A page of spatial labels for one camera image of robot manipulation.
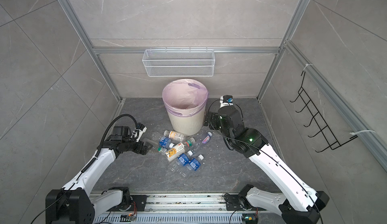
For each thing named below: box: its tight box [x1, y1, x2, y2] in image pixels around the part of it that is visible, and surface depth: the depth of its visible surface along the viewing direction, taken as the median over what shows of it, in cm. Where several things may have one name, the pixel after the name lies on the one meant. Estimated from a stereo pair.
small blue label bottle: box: [158, 136, 175, 150], surface depth 92 cm
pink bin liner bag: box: [162, 78, 210, 117], surface depth 93 cm
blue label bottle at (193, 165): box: [178, 153, 205, 179], surface depth 83 cm
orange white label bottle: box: [163, 130, 187, 142], surface depth 95 cm
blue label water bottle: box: [167, 149, 194, 174], surface depth 84 cm
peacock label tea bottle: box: [165, 142, 186, 162], surface depth 87 cm
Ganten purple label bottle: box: [201, 131, 213, 144], surface depth 94 cm
